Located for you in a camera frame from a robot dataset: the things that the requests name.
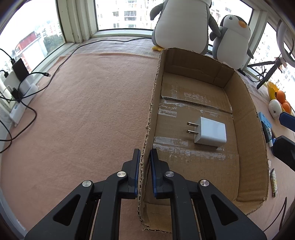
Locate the blue plastic phone stand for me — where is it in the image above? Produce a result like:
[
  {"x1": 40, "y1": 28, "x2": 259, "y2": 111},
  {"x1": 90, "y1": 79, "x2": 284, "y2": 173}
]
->
[{"x1": 258, "y1": 112, "x2": 272, "y2": 129}]

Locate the yellow fruit bowl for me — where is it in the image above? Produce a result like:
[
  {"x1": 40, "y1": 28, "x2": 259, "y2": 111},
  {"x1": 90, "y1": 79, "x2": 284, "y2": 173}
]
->
[{"x1": 267, "y1": 81, "x2": 294, "y2": 116}]

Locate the black cable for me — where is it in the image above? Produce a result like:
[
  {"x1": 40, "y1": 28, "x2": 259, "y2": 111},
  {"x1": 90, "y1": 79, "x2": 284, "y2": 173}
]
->
[{"x1": 0, "y1": 36, "x2": 153, "y2": 154}]

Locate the monogram patterned lighter case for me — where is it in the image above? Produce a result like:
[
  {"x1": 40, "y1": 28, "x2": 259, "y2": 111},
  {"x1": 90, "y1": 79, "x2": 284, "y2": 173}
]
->
[{"x1": 270, "y1": 169, "x2": 277, "y2": 198}]

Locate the orange fruit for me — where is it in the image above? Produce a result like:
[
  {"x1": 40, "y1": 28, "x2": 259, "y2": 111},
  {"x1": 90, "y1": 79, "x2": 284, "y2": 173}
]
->
[
  {"x1": 282, "y1": 102, "x2": 291, "y2": 114},
  {"x1": 276, "y1": 90, "x2": 286, "y2": 104}
]

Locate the large penguin plush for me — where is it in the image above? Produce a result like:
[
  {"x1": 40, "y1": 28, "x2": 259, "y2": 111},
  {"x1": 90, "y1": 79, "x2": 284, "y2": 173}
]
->
[{"x1": 150, "y1": 0, "x2": 221, "y2": 54}]

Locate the black tripod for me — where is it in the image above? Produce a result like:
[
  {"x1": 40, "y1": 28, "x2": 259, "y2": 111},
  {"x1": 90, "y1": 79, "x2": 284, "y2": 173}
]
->
[{"x1": 247, "y1": 57, "x2": 282, "y2": 90}]

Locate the orange fruit front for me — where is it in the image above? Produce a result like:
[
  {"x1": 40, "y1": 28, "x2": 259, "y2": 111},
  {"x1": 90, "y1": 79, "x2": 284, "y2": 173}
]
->
[{"x1": 282, "y1": 102, "x2": 291, "y2": 114}]

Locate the small penguin plush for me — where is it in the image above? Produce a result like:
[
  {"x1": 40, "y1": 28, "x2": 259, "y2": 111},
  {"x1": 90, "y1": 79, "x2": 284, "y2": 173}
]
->
[{"x1": 209, "y1": 15, "x2": 253, "y2": 70}]

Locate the cardboard box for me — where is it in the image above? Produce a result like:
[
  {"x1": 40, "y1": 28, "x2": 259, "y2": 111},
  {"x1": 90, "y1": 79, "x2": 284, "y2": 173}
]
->
[{"x1": 138, "y1": 48, "x2": 269, "y2": 232}]

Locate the orange fruit middle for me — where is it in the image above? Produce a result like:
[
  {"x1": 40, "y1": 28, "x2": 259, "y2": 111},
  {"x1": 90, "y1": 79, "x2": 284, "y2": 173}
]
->
[{"x1": 276, "y1": 90, "x2": 286, "y2": 104}]

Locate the white USB wall charger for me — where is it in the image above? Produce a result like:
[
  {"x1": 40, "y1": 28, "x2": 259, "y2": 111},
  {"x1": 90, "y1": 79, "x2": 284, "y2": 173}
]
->
[{"x1": 187, "y1": 116, "x2": 227, "y2": 148}]

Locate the white power strip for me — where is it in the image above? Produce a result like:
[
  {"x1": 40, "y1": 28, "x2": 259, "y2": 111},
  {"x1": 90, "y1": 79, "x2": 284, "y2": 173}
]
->
[{"x1": 4, "y1": 71, "x2": 39, "y2": 125}]

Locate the checkered cloth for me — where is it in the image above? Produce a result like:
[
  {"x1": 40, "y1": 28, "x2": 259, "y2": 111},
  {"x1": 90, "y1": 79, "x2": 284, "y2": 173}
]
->
[{"x1": 75, "y1": 36, "x2": 162, "y2": 58}]

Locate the black power adapter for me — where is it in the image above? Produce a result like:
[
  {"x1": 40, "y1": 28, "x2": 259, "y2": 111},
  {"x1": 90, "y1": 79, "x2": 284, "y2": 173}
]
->
[{"x1": 12, "y1": 58, "x2": 29, "y2": 82}]

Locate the white ring light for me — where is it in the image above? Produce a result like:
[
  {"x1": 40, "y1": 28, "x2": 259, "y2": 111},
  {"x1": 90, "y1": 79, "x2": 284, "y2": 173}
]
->
[{"x1": 276, "y1": 20, "x2": 294, "y2": 68}]

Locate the white plug-in device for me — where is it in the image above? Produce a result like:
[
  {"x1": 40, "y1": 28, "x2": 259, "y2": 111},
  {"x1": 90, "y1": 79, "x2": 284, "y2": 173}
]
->
[{"x1": 268, "y1": 99, "x2": 283, "y2": 119}]

